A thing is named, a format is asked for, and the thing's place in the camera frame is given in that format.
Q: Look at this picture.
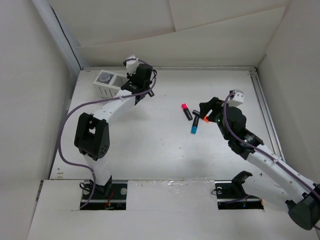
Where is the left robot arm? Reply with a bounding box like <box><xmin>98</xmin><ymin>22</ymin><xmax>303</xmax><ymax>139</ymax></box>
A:
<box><xmin>74</xmin><ymin>63</ymin><xmax>156</xmax><ymax>199</ymax></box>

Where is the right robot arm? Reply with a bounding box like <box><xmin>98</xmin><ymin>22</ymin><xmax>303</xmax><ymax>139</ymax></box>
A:
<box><xmin>199</xmin><ymin>94</ymin><xmax>320</xmax><ymax>230</ymax></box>

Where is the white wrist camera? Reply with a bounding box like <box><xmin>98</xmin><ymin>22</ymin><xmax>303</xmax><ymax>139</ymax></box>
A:
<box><xmin>123</xmin><ymin>55</ymin><xmax>140</xmax><ymax>75</ymax></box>
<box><xmin>228</xmin><ymin>89</ymin><xmax>244</xmax><ymax>107</ymax></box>

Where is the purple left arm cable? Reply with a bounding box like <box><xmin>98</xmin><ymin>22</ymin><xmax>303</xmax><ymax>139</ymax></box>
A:
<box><xmin>57</xmin><ymin>58</ymin><xmax>158</xmax><ymax>210</ymax></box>

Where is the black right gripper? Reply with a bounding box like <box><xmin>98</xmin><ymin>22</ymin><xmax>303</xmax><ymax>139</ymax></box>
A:
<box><xmin>199</xmin><ymin>96</ymin><xmax>237</xmax><ymax>141</ymax></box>

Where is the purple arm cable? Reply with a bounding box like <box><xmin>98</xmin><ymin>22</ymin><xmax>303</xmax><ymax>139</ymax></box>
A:
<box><xmin>222</xmin><ymin>91</ymin><xmax>320</xmax><ymax>198</ymax></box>
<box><xmin>57</xmin><ymin>58</ymin><xmax>158</xmax><ymax>210</ymax></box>

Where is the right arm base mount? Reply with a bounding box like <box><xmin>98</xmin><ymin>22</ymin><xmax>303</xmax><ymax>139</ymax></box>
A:
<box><xmin>210</xmin><ymin>171</ymin><xmax>264</xmax><ymax>210</ymax></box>

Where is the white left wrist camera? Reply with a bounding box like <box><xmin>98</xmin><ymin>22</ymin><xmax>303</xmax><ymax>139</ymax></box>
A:
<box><xmin>123</xmin><ymin>55</ymin><xmax>140</xmax><ymax>75</ymax></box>

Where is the blue cap highlighter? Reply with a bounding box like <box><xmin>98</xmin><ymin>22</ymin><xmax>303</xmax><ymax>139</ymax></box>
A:
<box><xmin>190</xmin><ymin>115</ymin><xmax>200</xmax><ymax>135</ymax></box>

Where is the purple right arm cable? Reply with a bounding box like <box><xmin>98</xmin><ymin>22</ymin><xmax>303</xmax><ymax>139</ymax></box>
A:
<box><xmin>222</xmin><ymin>91</ymin><xmax>320</xmax><ymax>198</ymax></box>

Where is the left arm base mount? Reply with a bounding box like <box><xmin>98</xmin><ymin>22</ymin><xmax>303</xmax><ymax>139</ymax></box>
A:
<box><xmin>79</xmin><ymin>180</ymin><xmax>128</xmax><ymax>211</ymax></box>

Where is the pink cap highlighter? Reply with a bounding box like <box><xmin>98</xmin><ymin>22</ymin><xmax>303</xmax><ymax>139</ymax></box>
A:
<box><xmin>181</xmin><ymin>103</ymin><xmax>193</xmax><ymax>121</ymax></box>

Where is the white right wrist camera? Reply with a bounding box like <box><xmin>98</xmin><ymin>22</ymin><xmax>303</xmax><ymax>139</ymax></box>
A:
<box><xmin>228</xmin><ymin>89</ymin><xmax>244</xmax><ymax>107</ymax></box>

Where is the white slatted organizer box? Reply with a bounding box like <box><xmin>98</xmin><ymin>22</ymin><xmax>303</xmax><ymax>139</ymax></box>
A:
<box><xmin>93</xmin><ymin>70</ymin><xmax>128</xmax><ymax>99</ymax></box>

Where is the orange cap highlighter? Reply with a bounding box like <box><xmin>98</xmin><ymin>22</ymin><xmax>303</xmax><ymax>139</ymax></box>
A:
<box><xmin>192</xmin><ymin>110</ymin><xmax>209</xmax><ymax>123</ymax></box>

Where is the clear jar of paper clips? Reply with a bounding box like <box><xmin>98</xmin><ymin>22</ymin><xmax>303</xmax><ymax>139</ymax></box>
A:
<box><xmin>98</xmin><ymin>71</ymin><xmax>113</xmax><ymax>84</ymax></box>

